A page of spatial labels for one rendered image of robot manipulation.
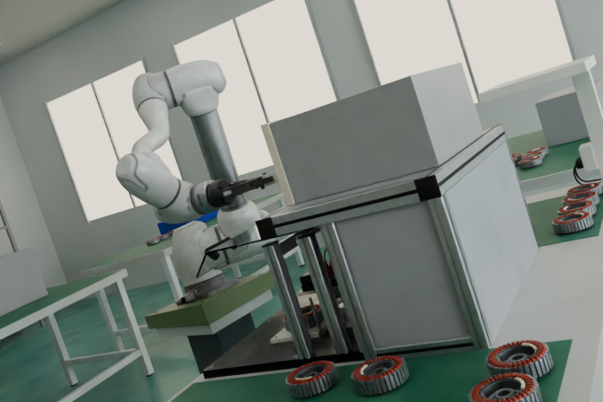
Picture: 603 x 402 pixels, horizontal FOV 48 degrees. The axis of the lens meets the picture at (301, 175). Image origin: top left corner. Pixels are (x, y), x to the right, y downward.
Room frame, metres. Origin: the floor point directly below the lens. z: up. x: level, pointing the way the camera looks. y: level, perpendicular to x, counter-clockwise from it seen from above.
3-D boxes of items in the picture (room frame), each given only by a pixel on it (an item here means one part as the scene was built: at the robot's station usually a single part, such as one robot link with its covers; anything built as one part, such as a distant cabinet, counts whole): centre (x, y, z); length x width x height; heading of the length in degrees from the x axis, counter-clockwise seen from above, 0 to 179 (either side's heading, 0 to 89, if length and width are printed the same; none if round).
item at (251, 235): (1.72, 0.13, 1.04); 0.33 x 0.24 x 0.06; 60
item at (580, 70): (2.37, -0.90, 0.98); 0.37 x 0.35 x 0.46; 150
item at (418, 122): (1.70, -0.22, 1.22); 0.44 x 0.39 x 0.20; 150
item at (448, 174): (1.72, -0.23, 1.09); 0.68 x 0.44 x 0.05; 150
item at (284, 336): (1.77, 0.11, 0.78); 0.15 x 0.15 x 0.01; 60
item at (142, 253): (5.96, 1.05, 0.38); 1.90 x 0.90 x 0.75; 150
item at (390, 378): (1.31, -0.02, 0.77); 0.11 x 0.11 x 0.04
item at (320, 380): (1.41, 0.11, 0.77); 0.11 x 0.11 x 0.04
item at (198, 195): (1.90, 0.27, 1.18); 0.09 x 0.06 x 0.09; 150
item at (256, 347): (1.87, 0.04, 0.76); 0.64 x 0.47 x 0.02; 150
